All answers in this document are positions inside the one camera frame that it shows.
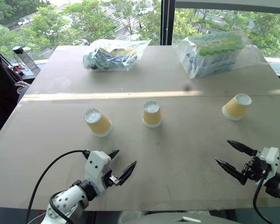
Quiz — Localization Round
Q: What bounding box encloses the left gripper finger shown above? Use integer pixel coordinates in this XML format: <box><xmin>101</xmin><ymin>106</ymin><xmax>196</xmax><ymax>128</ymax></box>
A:
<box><xmin>108</xmin><ymin>149</ymin><xmax>120</xmax><ymax>162</ymax></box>
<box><xmin>117</xmin><ymin>160</ymin><xmax>138</xmax><ymax>186</ymax></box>

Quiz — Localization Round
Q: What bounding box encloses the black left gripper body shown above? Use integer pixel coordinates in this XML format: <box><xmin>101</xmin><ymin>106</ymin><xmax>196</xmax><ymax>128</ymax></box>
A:
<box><xmin>103</xmin><ymin>168</ymin><xmax>121</xmax><ymax>189</ymax></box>

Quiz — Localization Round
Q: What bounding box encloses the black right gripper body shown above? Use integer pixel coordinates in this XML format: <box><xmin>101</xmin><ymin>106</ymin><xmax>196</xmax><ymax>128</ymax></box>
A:
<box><xmin>241</xmin><ymin>155</ymin><xmax>270</xmax><ymax>182</ymax></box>

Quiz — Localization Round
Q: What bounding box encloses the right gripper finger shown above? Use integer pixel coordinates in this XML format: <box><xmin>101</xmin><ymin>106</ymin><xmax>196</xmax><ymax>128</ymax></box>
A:
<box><xmin>227</xmin><ymin>140</ymin><xmax>258</xmax><ymax>157</ymax></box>
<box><xmin>215</xmin><ymin>158</ymin><xmax>247</xmax><ymax>186</ymax></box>

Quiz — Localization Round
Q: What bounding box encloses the yellow ribbed paper cup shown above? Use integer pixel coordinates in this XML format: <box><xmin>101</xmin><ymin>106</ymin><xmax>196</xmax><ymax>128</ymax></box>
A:
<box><xmin>222</xmin><ymin>93</ymin><xmax>252</xmax><ymax>121</ymax></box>
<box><xmin>84</xmin><ymin>108</ymin><xmax>113</xmax><ymax>138</ymax></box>
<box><xmin>142</xmin><ymin>100</ymin><xmax>162</xmax><ymax>128</ymax></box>

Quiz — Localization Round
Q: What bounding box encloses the clear plastic bag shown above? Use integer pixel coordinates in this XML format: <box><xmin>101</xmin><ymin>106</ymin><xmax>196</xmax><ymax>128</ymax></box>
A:
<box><xmin>174</xmin><ymin>29</ymin><xmax>268</xmax><ymax>80</ymax></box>

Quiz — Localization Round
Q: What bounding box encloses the clear bag of blue packets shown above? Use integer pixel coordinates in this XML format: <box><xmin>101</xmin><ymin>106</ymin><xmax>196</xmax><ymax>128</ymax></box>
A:
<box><xmin>82</xmin><ymin>39</ymin><xmax>152</xmax><ymax>73</ymax></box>

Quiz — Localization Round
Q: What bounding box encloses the pack of green-capped bottles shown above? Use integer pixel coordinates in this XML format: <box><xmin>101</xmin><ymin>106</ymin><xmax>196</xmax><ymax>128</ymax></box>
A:
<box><xmin>185</xmin><ymin>32</ymin><xmax>245</xmax><ymax>79</ymax></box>

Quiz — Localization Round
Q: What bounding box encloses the clear water bottle black lid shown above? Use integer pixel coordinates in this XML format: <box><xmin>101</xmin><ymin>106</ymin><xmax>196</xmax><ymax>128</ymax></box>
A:
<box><xmin>12</xmin><ymin>46</ymin><xmax>38</xmax><ymax>71</ymax></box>

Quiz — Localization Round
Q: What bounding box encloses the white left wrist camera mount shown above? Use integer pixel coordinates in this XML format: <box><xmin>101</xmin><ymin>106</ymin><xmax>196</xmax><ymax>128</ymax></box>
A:
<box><xmin>84</xmin><ymin>150</ymin><xmax>112</xmax><ymax>195</ymax></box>

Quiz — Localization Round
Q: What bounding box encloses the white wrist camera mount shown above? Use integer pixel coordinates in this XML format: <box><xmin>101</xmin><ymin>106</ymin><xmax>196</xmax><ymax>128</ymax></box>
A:
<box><xmin>259</xmin><ymin>147</ymin><xmax>280</xmax><ymax>185</ymax></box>
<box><xmin>84</xmin><ymin>150</ymin><xmax>112</xmax><ymax>195</ymax></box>

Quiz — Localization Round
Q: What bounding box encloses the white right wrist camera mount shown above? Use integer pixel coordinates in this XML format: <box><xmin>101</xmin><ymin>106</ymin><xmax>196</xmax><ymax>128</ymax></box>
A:
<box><xmin>259</xmin><ymin>147</ymin><xmax>280</xmax><ymax>185</ymax></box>

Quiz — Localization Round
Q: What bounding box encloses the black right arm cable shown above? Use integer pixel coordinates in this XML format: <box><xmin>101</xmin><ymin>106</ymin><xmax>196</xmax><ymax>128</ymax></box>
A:
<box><xmin>252</xmin><ymin>163</ymin><xmax>275</xmax><ymax>224</ymax></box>

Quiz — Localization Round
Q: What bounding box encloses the short black arm cable loop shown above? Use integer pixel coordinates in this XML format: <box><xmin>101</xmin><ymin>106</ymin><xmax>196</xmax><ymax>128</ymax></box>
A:
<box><xmin>48</xmin><ymin>192</ymin><xmax>75</xmax><ymax>224</ymax></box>

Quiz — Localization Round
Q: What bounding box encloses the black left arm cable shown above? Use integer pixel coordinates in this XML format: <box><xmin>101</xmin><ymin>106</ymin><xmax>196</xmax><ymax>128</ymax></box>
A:
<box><xmin>26</xmin><ymin>149</ymin><xmax>92</xmax><ymax>224</ymax></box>

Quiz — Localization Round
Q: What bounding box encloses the white twisted rope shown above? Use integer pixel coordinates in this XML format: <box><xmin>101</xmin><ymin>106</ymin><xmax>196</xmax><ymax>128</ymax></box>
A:
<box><xmin>14</xmin><ymin>80</ymin><xmax>31</xmax><ymax>90</ymax></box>

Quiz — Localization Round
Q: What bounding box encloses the dark window frame post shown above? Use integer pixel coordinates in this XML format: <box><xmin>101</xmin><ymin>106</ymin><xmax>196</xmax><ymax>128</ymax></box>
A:
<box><xmin>161</xmin><ymin>0</ymin><xmax>176</xmax><ymax>46</ymax></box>

